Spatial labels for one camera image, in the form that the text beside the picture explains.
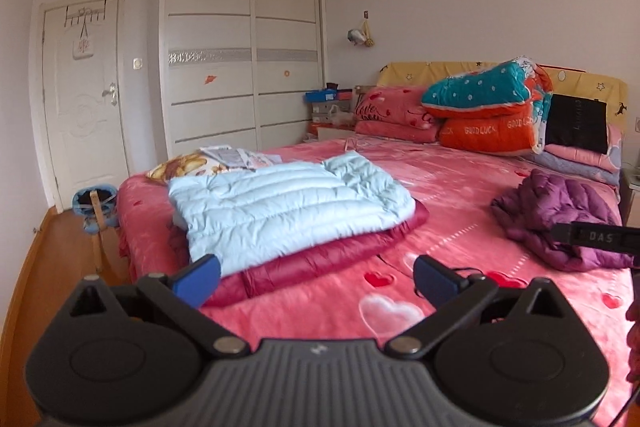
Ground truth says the folded pink blanket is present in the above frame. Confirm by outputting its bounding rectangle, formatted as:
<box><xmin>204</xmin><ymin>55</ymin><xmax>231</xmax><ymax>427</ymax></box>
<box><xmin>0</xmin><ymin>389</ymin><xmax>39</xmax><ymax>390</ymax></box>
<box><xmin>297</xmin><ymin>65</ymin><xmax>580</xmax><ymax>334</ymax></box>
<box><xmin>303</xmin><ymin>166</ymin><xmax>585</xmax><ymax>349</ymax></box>
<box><xmin>542</xmin><ymin>124</ymin><xmax>623</xmax><ymax>168</ymax></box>

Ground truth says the light blue down jacket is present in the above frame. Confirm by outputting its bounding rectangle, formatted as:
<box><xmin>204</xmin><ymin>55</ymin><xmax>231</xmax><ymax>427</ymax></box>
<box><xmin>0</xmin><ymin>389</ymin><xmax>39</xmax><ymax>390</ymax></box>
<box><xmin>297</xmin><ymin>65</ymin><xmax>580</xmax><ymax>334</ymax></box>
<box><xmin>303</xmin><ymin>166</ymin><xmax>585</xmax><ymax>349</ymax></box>
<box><xmin>167</xmin><ymin>150</ymin><xmax>417</xmax><ymax>278</ymax></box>

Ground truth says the white sliding-door wardrobe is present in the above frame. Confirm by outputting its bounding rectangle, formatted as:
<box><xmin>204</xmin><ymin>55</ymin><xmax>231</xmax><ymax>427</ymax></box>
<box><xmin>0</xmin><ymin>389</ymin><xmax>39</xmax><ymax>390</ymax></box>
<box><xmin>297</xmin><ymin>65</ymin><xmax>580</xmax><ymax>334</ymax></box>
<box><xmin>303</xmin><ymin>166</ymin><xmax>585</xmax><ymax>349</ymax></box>
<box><xmin>159</xmin><ymin>0</ymin><xmax>328</xmax><ymax>160</ymax></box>

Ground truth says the clear plastic clothes packet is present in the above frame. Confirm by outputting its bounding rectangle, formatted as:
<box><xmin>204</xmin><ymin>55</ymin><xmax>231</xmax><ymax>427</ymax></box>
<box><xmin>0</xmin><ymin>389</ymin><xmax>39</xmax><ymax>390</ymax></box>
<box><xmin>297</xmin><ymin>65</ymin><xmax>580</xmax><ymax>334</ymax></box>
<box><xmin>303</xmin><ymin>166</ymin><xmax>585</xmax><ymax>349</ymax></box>
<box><xmin>200</xmin><ymin>146</ymin><xmax>281</xmax><ymax>170</ymax></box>

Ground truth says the over-door hook rack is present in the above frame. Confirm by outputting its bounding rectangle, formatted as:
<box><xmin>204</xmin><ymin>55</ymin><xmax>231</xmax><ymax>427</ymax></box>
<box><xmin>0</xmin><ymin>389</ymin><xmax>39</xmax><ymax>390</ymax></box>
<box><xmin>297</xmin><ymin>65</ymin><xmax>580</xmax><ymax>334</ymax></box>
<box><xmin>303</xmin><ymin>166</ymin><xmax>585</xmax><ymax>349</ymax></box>
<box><xmin>64</xmin><ymin>4</ymin><xmax>118</xmax><ymax>28</ymax></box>

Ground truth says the white hanging pouch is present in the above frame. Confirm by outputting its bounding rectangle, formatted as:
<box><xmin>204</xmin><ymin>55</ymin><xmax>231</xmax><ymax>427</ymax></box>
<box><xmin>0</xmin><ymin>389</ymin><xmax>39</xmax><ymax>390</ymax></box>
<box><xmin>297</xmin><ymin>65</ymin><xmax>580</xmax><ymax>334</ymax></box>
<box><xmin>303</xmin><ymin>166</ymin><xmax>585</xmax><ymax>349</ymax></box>
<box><xmin>72</xmin><ymin>21</ymin><xmax>97</xmax><ymax>60</ymax></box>

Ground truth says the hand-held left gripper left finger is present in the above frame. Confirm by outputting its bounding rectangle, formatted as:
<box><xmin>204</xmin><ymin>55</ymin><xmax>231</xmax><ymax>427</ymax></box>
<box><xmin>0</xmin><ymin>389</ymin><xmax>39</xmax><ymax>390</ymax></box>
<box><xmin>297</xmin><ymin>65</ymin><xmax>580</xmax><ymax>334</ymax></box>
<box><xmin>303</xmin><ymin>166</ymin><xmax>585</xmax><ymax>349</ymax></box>
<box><xmin>65</xmin><ymin>253</ymin><xmax>251</xmax><ymax>358</ymax></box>

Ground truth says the blue cushioned wooden stool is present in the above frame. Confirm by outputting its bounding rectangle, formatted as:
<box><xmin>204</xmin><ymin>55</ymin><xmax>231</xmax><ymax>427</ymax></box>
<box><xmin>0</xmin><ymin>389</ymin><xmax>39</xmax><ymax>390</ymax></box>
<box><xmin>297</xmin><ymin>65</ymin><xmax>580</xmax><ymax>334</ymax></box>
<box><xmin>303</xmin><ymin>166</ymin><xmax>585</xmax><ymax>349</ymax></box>
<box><xmin>71</xmin><ymin>184</ymin><xmax>132</xmax><ymax>288</ymax></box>

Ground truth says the person's right hand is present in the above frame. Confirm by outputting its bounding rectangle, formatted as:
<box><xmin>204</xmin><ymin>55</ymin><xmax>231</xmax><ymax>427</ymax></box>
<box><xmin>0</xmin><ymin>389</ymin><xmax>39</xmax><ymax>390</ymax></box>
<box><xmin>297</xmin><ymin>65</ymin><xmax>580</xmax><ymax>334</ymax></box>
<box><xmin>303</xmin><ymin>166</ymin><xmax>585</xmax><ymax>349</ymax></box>
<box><xmin>625</xmin><ymin>304</ymin><xmax>640</xmax><ymax>385</ymax></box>

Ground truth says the white door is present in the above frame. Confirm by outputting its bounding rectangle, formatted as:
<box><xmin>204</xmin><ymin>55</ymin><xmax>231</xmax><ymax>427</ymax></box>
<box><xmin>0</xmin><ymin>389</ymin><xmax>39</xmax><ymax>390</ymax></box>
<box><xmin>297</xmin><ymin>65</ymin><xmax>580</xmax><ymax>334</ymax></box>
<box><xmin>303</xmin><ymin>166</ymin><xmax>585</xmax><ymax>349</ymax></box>
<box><xmin>41</xmin><ymin>0</ymin><xmax>131</xmax><ymax>212</ymax></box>

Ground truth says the blue shoe box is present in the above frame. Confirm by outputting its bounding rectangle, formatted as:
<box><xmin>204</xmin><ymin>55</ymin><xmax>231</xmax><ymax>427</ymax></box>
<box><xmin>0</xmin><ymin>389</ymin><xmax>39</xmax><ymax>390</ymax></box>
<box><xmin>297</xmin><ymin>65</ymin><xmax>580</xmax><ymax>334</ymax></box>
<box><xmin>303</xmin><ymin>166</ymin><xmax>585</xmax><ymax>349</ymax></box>
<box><xmin>305</xmin><ymin>90</ymin><xmax>353</xmax><ymax>104</ymax></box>

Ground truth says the crimson down jacket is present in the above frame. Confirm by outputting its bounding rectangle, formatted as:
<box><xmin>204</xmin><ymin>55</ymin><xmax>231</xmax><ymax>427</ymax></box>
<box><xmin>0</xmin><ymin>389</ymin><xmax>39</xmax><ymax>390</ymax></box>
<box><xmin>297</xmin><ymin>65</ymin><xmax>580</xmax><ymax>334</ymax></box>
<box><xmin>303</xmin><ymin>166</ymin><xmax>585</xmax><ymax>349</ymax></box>
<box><xmin>167</xmin><ymin>199</ymin><xmax>431</xmax><ymax>308</ymax></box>

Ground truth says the cartoon print pillow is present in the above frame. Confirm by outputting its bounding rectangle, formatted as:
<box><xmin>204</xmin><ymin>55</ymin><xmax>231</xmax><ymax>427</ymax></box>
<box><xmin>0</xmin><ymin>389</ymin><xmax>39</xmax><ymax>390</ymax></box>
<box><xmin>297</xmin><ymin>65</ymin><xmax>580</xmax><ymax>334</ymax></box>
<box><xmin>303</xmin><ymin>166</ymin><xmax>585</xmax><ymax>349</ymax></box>
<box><xmin>146</xmin><ymin>152</ymin><xmax>226</xmax><ymax>186</ymax></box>

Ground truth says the folded grey-blue blanket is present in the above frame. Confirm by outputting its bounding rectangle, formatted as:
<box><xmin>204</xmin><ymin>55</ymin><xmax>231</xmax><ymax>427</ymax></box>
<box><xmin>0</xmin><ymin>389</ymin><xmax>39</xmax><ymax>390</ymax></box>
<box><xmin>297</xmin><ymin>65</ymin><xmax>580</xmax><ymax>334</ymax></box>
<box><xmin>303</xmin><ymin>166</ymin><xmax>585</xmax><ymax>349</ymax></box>
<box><xmin>537</xmin><ymin>152</ymin><xmax>621</xmax><ymax>186</ymax></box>

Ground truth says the hanging wall ornament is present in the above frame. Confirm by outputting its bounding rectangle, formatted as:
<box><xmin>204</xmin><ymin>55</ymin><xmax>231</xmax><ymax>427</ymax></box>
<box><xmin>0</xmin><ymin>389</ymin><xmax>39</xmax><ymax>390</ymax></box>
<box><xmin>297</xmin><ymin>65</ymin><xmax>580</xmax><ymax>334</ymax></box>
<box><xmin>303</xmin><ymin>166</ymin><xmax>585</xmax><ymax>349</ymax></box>
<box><xmin>346</xmin><ymin>11</ymin><xmax>376</xmax><ymax>50</ymax></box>

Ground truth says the white nightstand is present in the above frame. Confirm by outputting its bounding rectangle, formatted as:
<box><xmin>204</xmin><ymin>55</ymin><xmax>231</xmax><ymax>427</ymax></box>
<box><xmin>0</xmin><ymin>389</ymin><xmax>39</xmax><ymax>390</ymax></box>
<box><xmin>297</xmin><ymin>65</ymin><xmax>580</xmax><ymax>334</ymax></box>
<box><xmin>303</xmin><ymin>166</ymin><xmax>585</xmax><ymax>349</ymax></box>
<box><xmin>619</xmin><ymin>167</ymin><xmax>640</xmax><ymax>228</ymax></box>

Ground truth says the yellow padded headboard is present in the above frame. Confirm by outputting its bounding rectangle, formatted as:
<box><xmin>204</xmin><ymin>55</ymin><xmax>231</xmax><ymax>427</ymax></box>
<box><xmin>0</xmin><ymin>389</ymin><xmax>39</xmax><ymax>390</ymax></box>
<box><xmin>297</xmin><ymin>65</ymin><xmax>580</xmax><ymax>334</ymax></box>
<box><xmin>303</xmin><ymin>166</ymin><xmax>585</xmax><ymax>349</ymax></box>
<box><xmin>376</xmin><ymin>61</ymin><xmax>630</xmax><ymax>128</ymax></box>

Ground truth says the grey shoe box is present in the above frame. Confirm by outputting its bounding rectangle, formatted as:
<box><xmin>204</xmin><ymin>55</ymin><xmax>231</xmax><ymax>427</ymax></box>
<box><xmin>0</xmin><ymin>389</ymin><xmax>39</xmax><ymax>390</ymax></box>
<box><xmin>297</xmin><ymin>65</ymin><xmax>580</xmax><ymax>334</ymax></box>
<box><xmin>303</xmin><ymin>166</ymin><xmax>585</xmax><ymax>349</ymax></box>
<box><xmin>309</xmin><ymin>101</ymin><xmax>353</xmax><ymax>128</ymax></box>

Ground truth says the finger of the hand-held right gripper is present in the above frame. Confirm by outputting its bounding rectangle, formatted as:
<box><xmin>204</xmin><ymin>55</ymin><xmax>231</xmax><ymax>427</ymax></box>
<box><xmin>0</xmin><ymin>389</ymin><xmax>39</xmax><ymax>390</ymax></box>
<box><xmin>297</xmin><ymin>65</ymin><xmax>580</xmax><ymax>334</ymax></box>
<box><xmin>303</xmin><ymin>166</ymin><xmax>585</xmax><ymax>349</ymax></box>
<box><xmin>547</xmin><ymin>219</ymin><xmax>640</xmax><ymax>256</ymax></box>

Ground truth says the purple down jacket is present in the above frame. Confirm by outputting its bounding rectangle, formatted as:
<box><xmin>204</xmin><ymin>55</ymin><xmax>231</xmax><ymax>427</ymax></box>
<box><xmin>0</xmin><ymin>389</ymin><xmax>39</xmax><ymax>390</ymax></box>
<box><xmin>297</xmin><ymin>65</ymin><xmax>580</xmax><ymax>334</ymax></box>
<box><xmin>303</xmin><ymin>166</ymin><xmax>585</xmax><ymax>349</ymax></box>
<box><xmin>490</xmin><ymin>168</ymin><xmax>636</xmax><ymax>272</ymax></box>

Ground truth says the black folded cloth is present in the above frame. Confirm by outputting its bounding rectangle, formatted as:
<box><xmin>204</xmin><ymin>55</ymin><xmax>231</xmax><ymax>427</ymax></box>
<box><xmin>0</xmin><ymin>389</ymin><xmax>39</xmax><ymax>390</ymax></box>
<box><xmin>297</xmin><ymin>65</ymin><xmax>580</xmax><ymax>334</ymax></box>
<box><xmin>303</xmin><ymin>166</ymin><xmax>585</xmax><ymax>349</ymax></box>
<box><xmin>544</xmin><ymin>93</ymin><xmax>608</xmax><ymax>154</ymax></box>

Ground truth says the teal and orange folded quilt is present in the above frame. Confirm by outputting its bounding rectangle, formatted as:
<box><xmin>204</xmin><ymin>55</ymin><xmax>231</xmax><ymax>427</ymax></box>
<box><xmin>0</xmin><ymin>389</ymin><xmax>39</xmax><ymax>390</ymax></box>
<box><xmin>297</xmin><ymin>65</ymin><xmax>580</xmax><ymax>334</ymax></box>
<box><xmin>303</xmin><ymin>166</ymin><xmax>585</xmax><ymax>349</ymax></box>
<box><xmin>421</xmin><ymin>56</ymin><xmax>555</xmax><ymax>155</ymax></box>

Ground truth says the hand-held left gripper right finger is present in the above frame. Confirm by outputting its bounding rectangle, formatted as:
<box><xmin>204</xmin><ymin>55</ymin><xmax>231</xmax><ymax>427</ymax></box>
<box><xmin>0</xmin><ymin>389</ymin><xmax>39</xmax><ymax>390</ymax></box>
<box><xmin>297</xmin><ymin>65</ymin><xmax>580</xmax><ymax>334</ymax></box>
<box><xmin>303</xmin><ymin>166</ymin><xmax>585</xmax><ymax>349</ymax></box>
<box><xmin>385</xmin><ymin>254</ymin><xmax>576</xmax><ymax>360</ymax></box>

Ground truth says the pink printed pillow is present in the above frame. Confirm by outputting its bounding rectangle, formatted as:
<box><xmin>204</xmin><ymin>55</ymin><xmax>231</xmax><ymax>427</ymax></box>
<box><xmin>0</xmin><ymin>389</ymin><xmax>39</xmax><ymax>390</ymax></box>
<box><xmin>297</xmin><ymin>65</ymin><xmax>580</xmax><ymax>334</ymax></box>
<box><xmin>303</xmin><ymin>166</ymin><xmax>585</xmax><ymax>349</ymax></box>
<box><xmin>354</xmin><ymin>86</ymin><xmax>441</xmax><ymax>144</ymax></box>

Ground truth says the clear plastic bag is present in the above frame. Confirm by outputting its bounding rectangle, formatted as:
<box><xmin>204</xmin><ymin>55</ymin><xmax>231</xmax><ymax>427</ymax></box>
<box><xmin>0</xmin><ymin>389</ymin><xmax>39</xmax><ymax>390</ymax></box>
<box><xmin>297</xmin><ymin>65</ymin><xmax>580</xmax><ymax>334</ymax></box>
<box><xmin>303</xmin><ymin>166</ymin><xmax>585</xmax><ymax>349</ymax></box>
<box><xmin>327</xmin><ymin>104</ymin><xmax>357</xmax><ymax>128</ymax></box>

